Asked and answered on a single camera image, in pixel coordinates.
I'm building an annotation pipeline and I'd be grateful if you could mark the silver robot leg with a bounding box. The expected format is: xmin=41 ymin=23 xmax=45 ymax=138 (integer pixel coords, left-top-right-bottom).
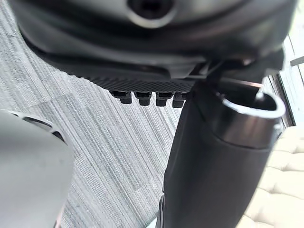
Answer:
xmin=0 ymin=109 xmax=75 ymax=228

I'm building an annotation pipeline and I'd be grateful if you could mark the cream tufted cushion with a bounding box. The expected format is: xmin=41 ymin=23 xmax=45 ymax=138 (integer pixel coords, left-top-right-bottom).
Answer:
xmin=237 ymin=125 xmax=304 ymax=228

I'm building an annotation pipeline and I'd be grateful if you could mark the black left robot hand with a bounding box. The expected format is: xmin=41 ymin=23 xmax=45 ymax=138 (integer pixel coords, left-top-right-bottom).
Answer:
xmin=7 ymin=0 xmax=296 ymax=228

